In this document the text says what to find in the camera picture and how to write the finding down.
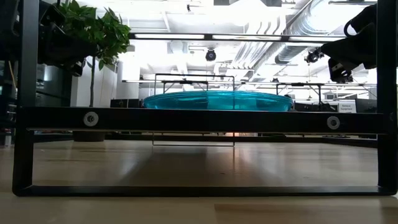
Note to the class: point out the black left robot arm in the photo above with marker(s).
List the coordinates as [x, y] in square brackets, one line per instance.
[51, 17]

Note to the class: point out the silver shelf bolt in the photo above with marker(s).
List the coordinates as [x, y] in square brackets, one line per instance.
[90, 119]
[333, 122]

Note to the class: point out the green leafy indoor tree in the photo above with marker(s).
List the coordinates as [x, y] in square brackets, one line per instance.
[105, 31]

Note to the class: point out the grey metal cabinet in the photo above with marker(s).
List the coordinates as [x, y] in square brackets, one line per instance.
[53, 87]

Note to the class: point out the black ceiling spotlight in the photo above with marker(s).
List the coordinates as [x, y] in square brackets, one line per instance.
[313, 56]

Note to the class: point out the black monitor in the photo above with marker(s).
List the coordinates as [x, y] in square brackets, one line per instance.
[367, 105]

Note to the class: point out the white printed sign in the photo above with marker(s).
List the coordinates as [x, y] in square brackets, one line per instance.
[346, 107]

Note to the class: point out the black low partition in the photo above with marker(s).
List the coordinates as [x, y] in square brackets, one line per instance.
[130, 104]

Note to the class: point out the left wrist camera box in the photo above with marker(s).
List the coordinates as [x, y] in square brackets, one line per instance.
[77, 69]

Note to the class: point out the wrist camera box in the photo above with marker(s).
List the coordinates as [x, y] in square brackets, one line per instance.
[337, 70]
[77, 69]

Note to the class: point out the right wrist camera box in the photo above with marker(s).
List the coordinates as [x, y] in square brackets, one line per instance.
[337, 70]

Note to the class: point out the black overhead camera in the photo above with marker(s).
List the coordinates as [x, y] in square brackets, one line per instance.
[211, 56]

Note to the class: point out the black metal shelf frame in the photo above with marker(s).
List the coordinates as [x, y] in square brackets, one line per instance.
[199, 119]

